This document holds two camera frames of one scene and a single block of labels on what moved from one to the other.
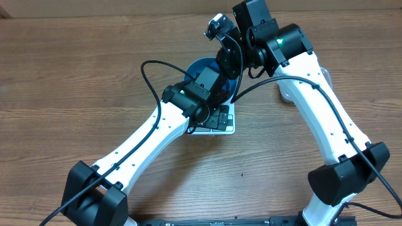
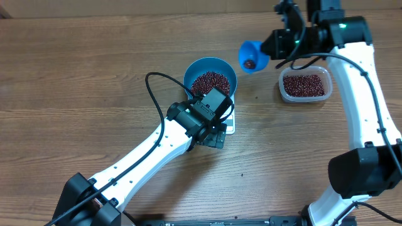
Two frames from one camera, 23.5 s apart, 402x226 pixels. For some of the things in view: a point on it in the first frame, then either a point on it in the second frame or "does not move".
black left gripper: x=215 y=120 → x=215 y=136
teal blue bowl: x=200 y=63 does not move
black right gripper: x=227 y=59 → x=277 y=38
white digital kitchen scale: x=230 y=130 does not move
